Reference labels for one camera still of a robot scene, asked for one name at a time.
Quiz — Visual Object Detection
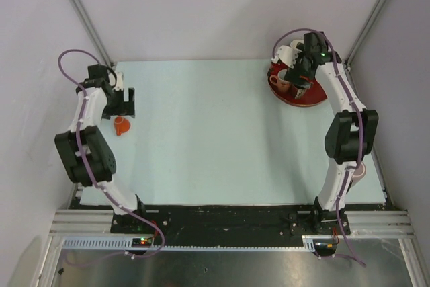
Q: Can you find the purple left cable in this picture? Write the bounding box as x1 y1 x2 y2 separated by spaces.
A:
58 48 101 89

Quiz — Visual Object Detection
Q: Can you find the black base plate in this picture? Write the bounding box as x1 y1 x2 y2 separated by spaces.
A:
111 202 351 240

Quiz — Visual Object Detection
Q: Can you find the small orange cup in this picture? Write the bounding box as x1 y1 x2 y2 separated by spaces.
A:
114 116 131 136

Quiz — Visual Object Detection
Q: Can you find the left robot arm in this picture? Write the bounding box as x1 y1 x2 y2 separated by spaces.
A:
54 64 149 233

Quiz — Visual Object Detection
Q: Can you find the small brown cup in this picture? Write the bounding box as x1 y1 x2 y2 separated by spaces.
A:
290 80 313 99

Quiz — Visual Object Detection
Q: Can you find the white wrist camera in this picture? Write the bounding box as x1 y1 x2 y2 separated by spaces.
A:
271 45 302 68
109 71 124 91

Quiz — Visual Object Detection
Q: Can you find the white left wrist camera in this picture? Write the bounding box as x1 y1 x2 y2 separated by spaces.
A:
109 71 124 91

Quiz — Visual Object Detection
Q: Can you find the small salmon mug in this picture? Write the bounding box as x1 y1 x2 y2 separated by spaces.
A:
269 69 291 93

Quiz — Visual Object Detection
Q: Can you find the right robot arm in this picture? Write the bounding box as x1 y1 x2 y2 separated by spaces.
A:
286 28 379 234

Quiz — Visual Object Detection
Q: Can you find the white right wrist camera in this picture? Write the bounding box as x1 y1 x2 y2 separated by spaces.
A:
271 45 302 68

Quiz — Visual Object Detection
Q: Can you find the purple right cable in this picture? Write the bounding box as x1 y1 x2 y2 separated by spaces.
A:
271 28 340 73

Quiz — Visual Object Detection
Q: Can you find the purple cable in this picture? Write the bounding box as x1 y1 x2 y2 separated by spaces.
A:
271 28 340 73
58 48 101 89

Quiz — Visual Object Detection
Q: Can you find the lilac mug black handle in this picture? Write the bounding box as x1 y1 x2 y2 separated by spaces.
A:
349 162 366 188

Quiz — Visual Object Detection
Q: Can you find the grey cable duct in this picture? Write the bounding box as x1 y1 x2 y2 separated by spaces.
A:
62 236 339 252

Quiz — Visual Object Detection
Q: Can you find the dark green mug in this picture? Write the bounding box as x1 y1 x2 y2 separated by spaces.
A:
290 39 304 51

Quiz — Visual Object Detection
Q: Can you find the round red tray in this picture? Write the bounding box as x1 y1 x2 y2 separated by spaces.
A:
267 64 327 108

